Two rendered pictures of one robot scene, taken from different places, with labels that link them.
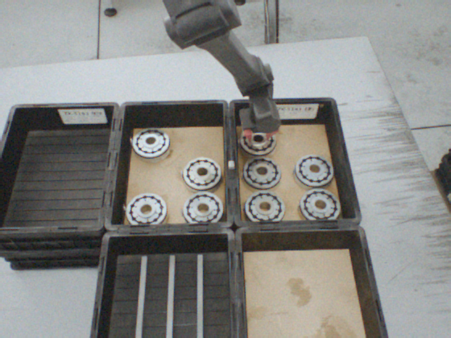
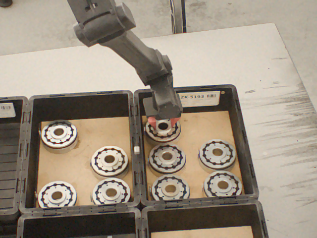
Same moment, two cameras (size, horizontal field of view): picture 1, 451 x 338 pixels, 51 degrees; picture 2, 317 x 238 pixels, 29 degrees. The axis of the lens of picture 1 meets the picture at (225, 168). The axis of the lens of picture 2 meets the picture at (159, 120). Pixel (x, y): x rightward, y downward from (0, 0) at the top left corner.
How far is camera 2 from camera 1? 0.45 m
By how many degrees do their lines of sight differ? 6
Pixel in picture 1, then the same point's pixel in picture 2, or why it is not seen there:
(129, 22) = (26, 13)
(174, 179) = (82, 168)
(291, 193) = (195, 177)
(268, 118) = (168, 104)
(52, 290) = not seen: outside the picture
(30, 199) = not seen: outside the picture
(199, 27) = (101, 30)
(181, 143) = (88, 134)
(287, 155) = (191, 141)
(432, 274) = not seen: outside the picture
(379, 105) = (286, 91)
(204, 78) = (109, 70)
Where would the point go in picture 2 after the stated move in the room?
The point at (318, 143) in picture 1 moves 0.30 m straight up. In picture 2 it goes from (222, 129) to (231, 54)
